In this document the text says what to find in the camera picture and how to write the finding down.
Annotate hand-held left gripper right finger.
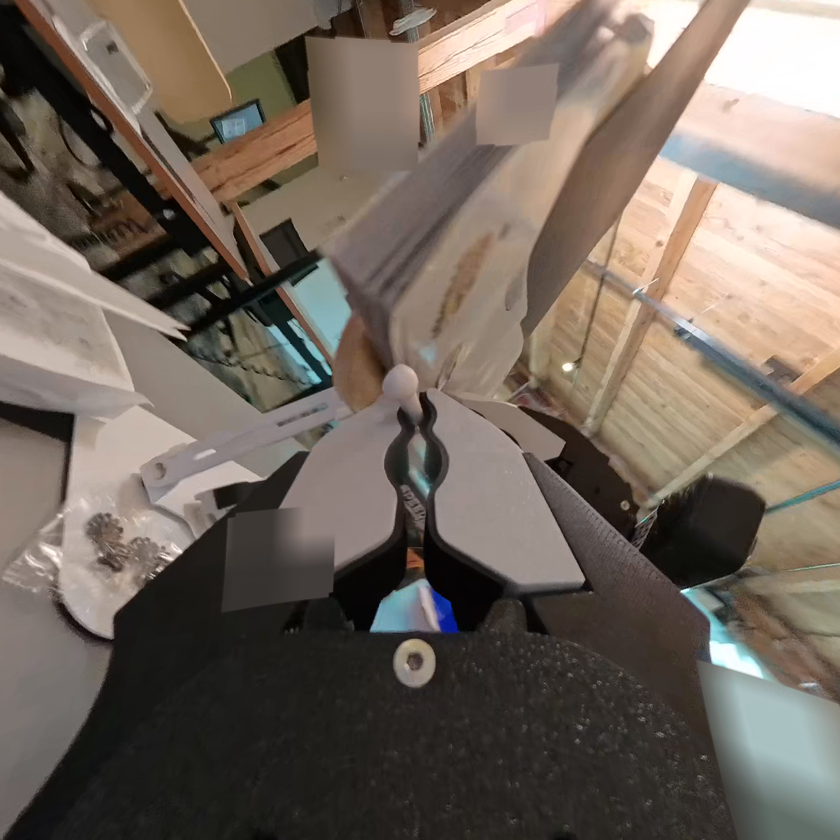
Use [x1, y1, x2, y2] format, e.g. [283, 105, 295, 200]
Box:
[420, 389, 586, 614]

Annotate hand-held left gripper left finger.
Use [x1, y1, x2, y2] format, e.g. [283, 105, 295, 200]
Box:
[281, 397, 411, 621]

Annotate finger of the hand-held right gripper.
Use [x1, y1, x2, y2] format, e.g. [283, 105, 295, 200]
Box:
[467, 397, 568, 463]

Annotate white page holder pin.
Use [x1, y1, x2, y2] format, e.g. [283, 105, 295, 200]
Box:
[382, 364, 429, 429]

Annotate lego instruction booklet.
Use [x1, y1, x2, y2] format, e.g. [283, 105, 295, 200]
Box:
[327, 13, 652, 396]

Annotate round wooden book stand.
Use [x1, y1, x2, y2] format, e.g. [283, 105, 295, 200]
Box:
[332, 313, 396, 422]

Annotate plastic bag of metal parts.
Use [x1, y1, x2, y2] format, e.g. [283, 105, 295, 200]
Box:
[0, 500, 196, 593]

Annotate black board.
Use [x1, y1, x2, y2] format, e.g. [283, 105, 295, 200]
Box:
[524, 0, 750, 340]

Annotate white paper sheets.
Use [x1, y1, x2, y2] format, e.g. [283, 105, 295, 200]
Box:
[0, 192, 193, 422]

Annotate wooden edged table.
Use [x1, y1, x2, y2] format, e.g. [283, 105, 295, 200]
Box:
[13, 0, 337, 363]

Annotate wooden beam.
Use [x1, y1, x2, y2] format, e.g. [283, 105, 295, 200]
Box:
[189, 0, 547, 206]

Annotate small framed picture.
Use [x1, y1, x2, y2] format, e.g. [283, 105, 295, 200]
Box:
[209, 97, 266, 147]

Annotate beige board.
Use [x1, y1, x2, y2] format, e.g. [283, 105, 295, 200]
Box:
[84, 0, 235, 123]

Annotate clear acrylic holder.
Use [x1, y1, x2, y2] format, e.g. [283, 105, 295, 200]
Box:
[79, 18, 156, 119]

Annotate metal rail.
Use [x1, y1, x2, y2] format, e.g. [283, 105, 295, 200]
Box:
[583, 258, 840, 422]

